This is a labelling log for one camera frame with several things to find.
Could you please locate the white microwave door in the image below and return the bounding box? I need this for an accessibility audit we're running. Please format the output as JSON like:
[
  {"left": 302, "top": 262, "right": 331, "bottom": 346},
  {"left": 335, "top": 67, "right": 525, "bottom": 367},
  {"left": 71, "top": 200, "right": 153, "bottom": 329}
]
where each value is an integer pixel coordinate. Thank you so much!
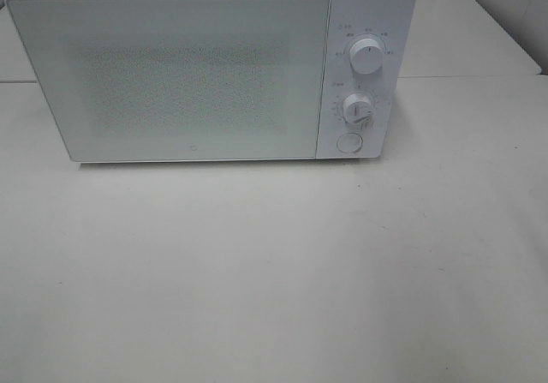
[{"left": 8, "top": 0, "right": 329, "bottom": 163}]

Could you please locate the upper white power knob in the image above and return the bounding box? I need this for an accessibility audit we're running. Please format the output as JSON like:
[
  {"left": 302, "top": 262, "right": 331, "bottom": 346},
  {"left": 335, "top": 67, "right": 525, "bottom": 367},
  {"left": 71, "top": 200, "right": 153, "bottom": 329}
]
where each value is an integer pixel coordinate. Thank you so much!
[{"left": 348, "top": 35, "right": 384, "bottom": 75}]

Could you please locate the white timer knob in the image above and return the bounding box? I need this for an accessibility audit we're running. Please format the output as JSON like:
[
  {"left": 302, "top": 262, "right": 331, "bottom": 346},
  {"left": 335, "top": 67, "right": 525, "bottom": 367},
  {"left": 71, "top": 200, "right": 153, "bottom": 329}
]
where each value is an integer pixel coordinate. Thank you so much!
[{"left": 342, "top": 93, "right": 374, "bottom": 125}]

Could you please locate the white microwave oven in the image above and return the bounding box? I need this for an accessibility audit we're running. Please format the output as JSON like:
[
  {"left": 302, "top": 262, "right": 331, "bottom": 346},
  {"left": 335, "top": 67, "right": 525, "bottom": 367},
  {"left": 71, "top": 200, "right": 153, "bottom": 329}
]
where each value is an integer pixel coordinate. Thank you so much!
[{"left": 5, "top": 0, "right": 415, "bottom": 163}]

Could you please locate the white adjacent table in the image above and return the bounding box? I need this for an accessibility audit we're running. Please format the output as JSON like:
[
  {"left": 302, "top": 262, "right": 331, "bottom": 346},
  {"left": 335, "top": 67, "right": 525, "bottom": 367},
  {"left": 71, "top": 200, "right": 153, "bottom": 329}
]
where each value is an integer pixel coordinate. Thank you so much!
[{"left": 399, "top": 0, "right": 541, "bottom": 78}]

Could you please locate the round door release button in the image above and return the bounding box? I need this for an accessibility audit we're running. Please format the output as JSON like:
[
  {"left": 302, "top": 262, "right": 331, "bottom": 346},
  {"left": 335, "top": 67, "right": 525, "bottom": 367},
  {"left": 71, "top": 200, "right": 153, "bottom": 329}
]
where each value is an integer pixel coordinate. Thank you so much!
[{"left": 337, "top": 133, "right": 363, "bottom": 154}]

